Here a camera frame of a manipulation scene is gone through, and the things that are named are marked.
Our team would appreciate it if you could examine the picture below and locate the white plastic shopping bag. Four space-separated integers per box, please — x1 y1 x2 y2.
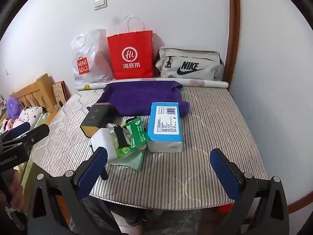
71 29 115 85

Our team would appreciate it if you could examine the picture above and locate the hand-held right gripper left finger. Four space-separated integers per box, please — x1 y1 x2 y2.
27 147 128 235

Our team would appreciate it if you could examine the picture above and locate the red plastic object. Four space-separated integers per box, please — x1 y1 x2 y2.
216 202 235 212

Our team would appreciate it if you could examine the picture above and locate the dark green tea box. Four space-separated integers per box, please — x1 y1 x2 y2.
80 102 113 138

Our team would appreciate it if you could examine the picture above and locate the wooden headboard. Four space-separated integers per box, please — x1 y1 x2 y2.
10 73 59 128

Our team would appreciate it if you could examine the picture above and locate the purple plush toy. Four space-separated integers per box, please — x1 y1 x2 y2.
6 97 23 119

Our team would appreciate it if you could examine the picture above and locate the striped mattress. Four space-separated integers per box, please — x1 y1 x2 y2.
32 84 269 210

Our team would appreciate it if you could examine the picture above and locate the black watch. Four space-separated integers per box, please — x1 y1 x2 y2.
106 124 128 150

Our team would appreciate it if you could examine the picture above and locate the white spotted pillow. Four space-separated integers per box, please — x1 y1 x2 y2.
18 106 46 123

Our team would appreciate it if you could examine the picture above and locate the rolled white patterned paper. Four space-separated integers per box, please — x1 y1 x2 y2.
75 77 229 91

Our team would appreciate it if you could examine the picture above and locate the white foam block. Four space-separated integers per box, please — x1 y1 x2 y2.
91 128 118 163

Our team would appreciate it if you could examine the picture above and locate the blue tissue pack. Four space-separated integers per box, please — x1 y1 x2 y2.
147 101 184 153

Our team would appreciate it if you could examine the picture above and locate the brown patterned box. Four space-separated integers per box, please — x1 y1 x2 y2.
52 81 67 108

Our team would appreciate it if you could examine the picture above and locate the dark green snack packet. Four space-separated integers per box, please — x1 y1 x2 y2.
125 116 150 150

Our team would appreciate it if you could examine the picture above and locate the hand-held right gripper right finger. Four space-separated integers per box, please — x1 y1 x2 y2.
210 148 290 235

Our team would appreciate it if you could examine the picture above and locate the purple towel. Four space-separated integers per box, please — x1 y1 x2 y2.
87 80 192 117

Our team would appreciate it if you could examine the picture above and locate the red paper bag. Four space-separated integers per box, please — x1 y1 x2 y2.
107 15 155 80

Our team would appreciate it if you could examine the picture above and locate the grey waist bag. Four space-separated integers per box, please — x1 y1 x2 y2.
155 47 225 81

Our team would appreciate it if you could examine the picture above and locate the white light switch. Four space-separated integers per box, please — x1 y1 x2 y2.
93 0 107 11

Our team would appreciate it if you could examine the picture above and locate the wooden door frame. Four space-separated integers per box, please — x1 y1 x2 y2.
221 0 241 82

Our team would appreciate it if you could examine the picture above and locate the person's left hand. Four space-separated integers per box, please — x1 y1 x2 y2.
5 170 26 212

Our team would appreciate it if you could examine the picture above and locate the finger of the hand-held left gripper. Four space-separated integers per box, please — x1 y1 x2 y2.
0 122 31 142
13 124 50 150

